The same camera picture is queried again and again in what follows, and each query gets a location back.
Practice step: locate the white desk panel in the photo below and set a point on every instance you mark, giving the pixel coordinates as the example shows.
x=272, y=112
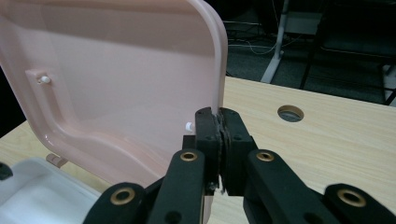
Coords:
x=305, y=23

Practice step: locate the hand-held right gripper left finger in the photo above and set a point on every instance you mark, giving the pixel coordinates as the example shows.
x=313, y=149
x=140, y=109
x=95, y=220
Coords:
x=207, y=133

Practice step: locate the white divided tray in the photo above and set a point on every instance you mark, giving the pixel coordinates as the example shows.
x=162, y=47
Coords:
x=37, y=199

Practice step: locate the pink storage box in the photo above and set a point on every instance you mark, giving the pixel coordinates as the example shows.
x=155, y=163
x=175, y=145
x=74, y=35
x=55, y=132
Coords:
x=124, y=77

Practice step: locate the white desk leg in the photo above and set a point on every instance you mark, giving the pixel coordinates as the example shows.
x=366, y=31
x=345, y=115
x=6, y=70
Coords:
x=275, y=59

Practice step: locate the black chair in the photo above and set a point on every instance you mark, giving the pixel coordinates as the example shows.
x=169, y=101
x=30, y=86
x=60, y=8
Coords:
x=358, y=18

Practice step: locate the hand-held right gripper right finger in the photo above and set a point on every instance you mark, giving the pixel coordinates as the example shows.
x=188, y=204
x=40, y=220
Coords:
x=236, y=146

